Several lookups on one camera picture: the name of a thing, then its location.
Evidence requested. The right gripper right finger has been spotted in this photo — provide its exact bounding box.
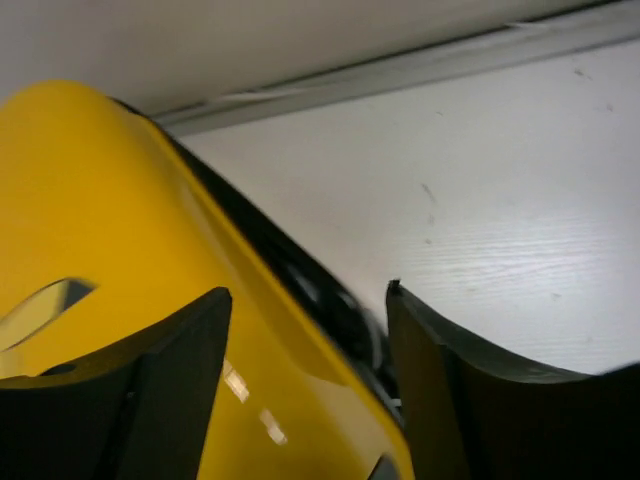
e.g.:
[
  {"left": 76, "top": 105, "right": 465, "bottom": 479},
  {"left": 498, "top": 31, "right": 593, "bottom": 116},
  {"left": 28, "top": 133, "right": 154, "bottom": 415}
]
[{"left": 386, "top": 280, "right": 639, "bottom": 479}]

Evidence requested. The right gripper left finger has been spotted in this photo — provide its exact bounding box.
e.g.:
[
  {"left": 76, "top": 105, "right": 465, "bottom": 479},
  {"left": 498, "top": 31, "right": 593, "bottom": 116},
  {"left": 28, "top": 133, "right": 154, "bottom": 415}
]
[{"left": 1, "top": 287, "right": 232, "bottom": 479}]

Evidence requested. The yellow hard-shell suitcase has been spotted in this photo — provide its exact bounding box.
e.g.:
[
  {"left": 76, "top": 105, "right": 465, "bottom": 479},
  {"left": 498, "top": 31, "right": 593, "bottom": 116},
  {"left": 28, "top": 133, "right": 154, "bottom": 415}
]
[{"left": 1, "top": 81, "right": 414, "bottom": 479}]

